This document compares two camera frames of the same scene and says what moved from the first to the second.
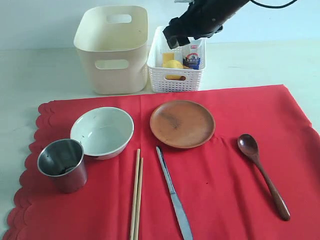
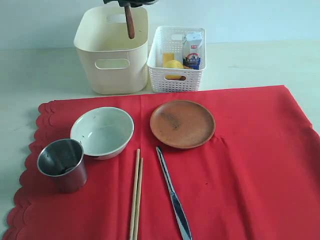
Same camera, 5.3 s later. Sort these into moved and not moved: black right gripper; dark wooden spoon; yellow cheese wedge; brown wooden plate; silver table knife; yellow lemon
Moved: dark wooden spoon; black right gripper
Not moved: yellow lemon; brown wooden plate; yellow cheese wedge; silver table knife
